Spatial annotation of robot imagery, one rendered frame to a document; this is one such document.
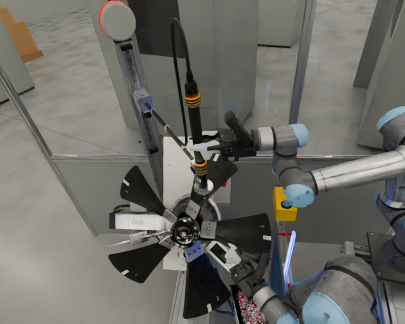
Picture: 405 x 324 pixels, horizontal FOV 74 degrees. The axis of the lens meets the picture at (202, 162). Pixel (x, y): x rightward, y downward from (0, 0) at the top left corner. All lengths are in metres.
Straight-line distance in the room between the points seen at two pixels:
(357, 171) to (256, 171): 1.08
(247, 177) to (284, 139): 1.08
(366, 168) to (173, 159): 0.88
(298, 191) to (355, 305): 0.29
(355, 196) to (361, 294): 1.47
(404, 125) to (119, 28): 1.14
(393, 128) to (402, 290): 0.73
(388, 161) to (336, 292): 0.39
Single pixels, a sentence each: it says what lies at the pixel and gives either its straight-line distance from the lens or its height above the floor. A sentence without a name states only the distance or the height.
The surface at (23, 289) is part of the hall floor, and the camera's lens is 2.92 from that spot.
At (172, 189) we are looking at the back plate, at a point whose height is 1.16.
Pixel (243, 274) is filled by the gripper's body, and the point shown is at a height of 1.21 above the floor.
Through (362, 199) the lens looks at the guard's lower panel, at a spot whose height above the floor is 0.62.
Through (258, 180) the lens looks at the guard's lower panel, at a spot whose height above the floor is 0.79.
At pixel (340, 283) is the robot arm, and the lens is 0.74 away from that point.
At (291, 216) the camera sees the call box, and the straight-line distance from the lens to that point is 1.45.
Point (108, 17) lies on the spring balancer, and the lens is 1.35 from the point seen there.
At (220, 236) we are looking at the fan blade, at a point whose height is 1.20.
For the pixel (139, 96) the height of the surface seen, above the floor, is 1.57.
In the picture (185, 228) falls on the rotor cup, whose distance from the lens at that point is 1.12.
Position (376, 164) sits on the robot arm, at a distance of 0.89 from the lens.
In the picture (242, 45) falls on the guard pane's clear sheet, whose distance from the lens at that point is 1.45.
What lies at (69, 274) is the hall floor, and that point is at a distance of 2.77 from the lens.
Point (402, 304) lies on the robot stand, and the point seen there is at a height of 0.95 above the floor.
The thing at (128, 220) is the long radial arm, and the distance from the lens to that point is 1.37.
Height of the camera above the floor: 2.14
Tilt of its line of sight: 40 degrees down
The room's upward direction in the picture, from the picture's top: 7 degrees counter-clockwise
